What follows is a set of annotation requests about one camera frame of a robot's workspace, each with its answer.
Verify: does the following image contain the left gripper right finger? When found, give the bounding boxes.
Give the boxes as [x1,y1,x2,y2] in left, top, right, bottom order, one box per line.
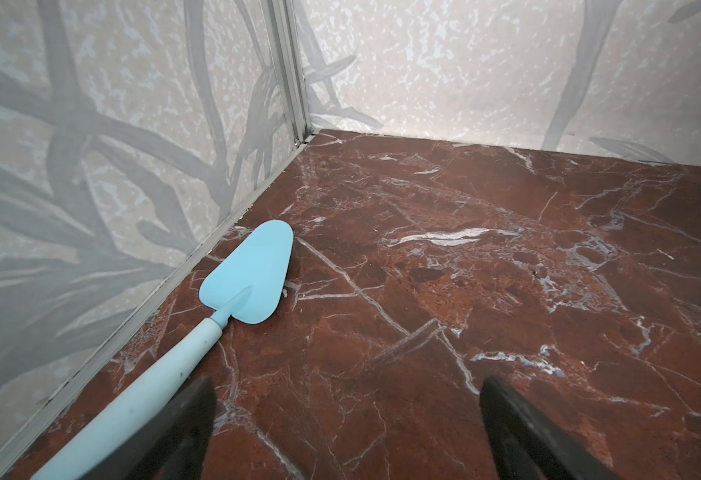
[479,376,618,479]

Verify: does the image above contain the light blue spatula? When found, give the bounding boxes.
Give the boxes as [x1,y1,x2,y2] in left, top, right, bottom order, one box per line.
[34,220,294,479]

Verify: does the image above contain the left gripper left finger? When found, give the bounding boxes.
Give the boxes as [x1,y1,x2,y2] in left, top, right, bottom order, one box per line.
[84,377,216,479]

